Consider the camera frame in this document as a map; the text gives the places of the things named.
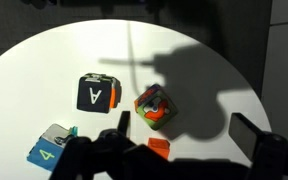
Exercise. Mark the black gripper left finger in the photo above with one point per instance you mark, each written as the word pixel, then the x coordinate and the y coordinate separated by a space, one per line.
pixel 84 156

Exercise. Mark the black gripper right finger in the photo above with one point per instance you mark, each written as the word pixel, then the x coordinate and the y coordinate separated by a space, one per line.
pixel 270 156

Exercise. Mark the dark navy letter A block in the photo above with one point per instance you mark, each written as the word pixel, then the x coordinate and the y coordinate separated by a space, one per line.
pixel 94 95

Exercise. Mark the small orange plastic cube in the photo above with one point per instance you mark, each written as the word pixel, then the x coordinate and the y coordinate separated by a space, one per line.
pixel 159 146

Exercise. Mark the green orange purple soft block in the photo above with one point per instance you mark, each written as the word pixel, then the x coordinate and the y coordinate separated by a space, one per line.
pixel 155 108

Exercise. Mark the blue number four block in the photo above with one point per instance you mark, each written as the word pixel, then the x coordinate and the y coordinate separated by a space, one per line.
pixel 45 154

